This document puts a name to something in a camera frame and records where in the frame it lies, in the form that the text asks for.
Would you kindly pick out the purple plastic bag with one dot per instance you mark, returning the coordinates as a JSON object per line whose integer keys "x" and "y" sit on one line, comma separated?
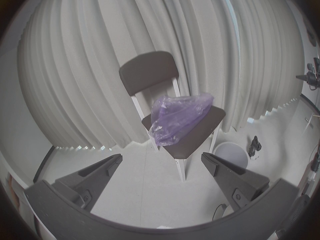
{"x": 177, "y": 119}

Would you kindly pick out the clear printed wrapper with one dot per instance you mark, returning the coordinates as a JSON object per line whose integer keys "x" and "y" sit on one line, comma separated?
{"x": 255, "y": 157}

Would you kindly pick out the grey padded white-legged chair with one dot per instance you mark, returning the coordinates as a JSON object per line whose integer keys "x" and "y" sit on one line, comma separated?
{"x": 147, "y": 69}

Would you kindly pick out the white curtain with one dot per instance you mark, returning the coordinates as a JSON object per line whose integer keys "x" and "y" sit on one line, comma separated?
{"x": 87, "y": 59}
{"x": 265, "y": 59}

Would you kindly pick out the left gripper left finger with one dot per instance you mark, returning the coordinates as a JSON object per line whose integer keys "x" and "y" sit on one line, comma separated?
{"x": 92, "y": 179}

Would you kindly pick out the black plastic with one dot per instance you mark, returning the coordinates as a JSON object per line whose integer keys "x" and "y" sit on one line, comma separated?
{"x": 255, "y": 146}

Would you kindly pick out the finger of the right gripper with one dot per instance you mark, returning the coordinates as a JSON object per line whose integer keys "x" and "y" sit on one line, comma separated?
{"x": 303, "y": 77}

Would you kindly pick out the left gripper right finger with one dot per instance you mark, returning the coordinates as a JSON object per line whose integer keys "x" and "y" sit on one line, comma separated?
{"x": 232, "y": 181}

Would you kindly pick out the white trash bin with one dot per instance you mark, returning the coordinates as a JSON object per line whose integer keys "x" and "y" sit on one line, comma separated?
{"x": 230, "y": 154}

